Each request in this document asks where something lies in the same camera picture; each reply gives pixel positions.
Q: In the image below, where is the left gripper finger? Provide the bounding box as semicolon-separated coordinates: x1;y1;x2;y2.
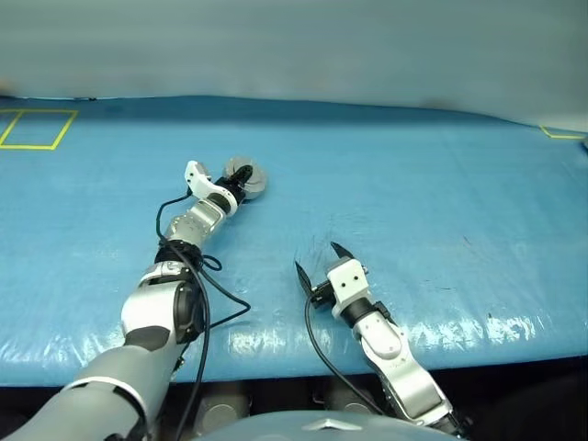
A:
228;164;255;184

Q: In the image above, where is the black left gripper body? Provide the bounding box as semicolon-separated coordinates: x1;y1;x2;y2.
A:
214;175;245;203

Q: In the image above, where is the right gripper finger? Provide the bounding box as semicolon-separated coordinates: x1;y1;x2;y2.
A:
329;241;357;266
293;260;314;299

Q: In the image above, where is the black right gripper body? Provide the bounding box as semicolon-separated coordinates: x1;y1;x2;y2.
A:
310;279;336;311

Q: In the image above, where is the blue plastic table cover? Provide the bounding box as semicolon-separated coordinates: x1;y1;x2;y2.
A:
0;95;588;387

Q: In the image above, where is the grey rounded shape under table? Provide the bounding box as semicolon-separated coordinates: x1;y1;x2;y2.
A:
197;380;252;435
316;376;382;414

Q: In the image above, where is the grey robot torso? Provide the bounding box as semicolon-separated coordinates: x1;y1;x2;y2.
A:
192;406;460;441

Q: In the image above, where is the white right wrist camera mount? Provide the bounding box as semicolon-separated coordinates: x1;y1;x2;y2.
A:
325;258;371;318

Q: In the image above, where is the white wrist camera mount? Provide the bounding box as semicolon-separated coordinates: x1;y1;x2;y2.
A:
325;258;371;318
184;160;239;215

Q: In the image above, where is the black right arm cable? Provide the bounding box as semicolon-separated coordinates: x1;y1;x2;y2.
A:
303;296;391;417

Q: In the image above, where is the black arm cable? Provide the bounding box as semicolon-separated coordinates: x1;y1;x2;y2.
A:
303;296;391;417
154;181;253;414

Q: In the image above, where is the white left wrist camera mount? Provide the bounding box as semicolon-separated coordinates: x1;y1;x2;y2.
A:
184;160;239;215

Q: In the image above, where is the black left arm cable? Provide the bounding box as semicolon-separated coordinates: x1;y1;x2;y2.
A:
154;181;253;414

